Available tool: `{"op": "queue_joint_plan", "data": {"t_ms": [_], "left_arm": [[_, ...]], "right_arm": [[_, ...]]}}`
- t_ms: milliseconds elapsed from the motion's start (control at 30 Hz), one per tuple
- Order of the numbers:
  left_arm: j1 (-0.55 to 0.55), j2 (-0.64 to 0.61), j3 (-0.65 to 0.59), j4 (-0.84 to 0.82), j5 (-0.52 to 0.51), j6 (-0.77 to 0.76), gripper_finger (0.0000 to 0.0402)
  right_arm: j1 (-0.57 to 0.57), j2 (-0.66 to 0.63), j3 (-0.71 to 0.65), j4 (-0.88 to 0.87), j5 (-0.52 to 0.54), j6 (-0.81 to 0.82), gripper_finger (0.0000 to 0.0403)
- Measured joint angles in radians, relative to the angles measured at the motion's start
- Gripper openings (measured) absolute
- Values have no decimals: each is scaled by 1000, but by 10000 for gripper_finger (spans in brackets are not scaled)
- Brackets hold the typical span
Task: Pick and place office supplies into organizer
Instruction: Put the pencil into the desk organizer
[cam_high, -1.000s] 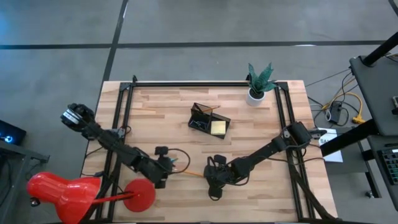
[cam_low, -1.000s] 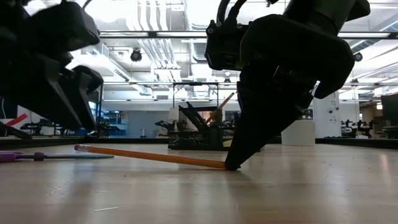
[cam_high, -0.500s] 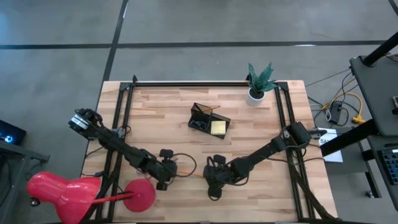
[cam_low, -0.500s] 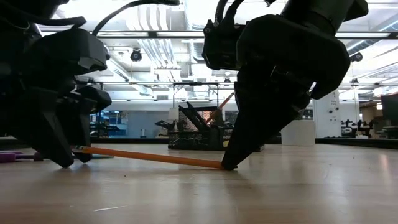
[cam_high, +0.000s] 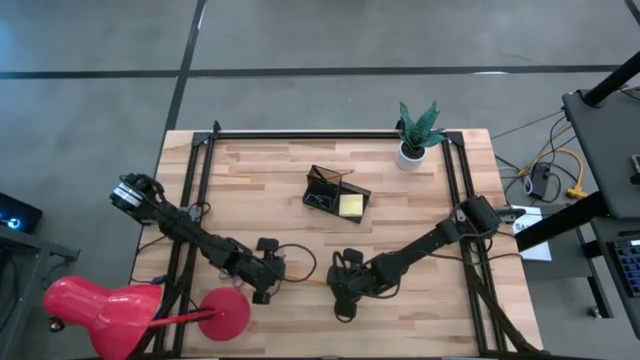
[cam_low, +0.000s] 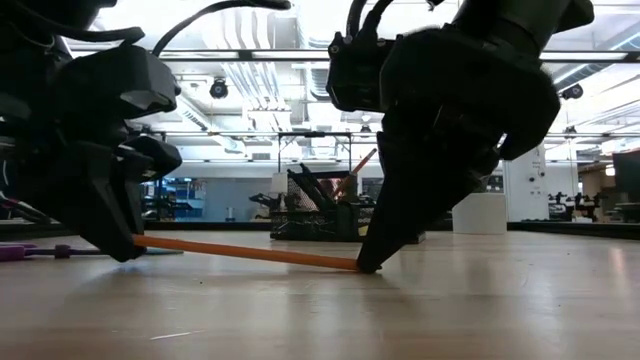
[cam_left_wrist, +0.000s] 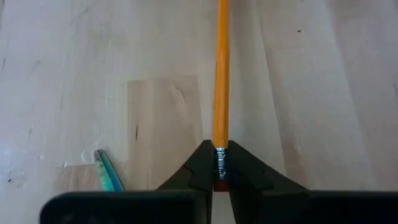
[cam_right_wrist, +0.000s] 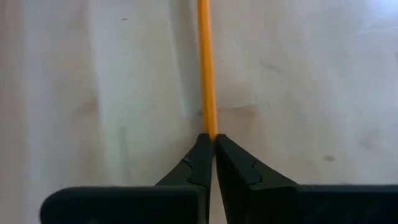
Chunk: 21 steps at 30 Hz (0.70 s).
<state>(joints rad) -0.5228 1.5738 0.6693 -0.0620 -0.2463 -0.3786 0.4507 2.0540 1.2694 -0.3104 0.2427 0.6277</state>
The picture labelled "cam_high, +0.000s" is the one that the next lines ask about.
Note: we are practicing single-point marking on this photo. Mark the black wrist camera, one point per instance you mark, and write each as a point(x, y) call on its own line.
point(353, 256)
point(267, 245)

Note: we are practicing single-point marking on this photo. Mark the white paper sheet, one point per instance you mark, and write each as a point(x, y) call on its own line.
point(537, 250)

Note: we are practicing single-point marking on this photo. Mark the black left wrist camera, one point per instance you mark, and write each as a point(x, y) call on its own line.
point(267, 245)

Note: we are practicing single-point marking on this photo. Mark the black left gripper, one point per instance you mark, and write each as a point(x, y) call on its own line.
point(265, 275)

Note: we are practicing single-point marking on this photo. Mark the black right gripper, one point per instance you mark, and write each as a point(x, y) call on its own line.
point(352, 282)

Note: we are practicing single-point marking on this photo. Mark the black side desk top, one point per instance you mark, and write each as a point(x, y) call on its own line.
point(605, 150)

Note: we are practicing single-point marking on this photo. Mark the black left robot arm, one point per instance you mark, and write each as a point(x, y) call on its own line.
point(175, 225)

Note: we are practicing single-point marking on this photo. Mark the grey cart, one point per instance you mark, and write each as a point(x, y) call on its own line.
point(30, 250)

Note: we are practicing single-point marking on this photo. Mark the black mesh desk organizer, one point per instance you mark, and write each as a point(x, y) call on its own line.
point(357, 190)

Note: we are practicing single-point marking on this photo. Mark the black desk crossbeam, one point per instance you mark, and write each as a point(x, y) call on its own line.
point(565, 222)

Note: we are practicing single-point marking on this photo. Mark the black round pole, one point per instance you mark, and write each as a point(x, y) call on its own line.
point(612, 82)

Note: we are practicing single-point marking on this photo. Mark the black power adapter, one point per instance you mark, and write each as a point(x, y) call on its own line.
point(540, 180)

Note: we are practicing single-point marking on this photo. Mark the red desk lamp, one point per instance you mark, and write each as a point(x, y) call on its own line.
point(110, 312)

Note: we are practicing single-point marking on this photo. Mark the black low desk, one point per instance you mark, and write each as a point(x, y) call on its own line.
point(607, 260)

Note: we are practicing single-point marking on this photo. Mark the green plant in white pot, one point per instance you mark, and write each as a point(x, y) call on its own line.
point(412, 157)

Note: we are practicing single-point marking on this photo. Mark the black device with blue light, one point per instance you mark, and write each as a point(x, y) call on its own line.
point(17, 212)

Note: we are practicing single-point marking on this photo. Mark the yellow sticky note pad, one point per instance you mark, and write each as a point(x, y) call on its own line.
point(351, 205)

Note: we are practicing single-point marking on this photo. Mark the keyboard with coloured keys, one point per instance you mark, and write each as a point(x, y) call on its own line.
point(630, 267)

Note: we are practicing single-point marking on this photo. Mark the black aluminium table frame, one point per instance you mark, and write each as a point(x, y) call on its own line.
point(300, 135)

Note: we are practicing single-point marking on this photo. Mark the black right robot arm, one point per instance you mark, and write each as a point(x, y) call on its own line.
point(430, 242)

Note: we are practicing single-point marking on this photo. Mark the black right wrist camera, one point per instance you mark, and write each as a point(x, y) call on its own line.
point(353, 256)

